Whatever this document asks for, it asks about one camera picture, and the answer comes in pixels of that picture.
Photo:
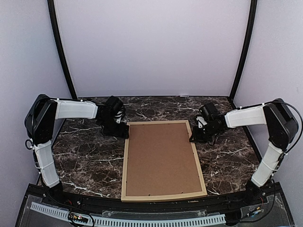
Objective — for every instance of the black front rail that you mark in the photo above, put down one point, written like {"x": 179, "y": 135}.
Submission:
{"x": 95, "y": 204}

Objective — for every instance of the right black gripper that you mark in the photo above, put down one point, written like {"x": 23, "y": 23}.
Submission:
{"x": 196, "y": 137}

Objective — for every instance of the black corner post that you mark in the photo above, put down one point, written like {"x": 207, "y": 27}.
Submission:
{"x": 59, "y": 47}
{"x": 245, "y": 49}

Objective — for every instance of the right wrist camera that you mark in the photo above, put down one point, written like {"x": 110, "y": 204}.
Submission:
{"x": 206, "y": 113}

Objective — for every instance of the left black corner post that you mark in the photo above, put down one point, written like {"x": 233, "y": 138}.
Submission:
{"x": 59, "y": 47}

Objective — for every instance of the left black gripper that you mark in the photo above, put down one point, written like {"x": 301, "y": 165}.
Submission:
{"x": 121, "y": 133}

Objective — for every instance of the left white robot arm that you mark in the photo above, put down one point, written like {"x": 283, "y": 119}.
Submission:
{"x": 45, "y": 110}

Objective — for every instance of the brown backing board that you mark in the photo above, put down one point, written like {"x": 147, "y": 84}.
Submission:
{"x": 163, "y": 158}

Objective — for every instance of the small circuit board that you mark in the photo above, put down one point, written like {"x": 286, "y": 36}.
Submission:
{"x": 77, "y": 219}

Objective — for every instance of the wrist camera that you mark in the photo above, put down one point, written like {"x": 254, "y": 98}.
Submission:
{"x": 116, "y": 108}
{"x": 206, "y": 113}

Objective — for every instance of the light wooden picture frame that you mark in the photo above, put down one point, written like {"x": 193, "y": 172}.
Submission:
{"x": 163, "y": 160}

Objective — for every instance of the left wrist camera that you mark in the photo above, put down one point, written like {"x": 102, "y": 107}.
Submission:
{"x": 116, "y": 108}

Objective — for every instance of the right black corner post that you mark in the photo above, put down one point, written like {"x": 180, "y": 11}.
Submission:
{"x": 245, "y": 49}

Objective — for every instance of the white slotted cable duct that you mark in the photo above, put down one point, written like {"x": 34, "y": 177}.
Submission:
{"x": 128, "y": 219}

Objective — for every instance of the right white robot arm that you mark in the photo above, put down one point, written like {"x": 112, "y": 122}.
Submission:
{"x": 283, "y": 129}

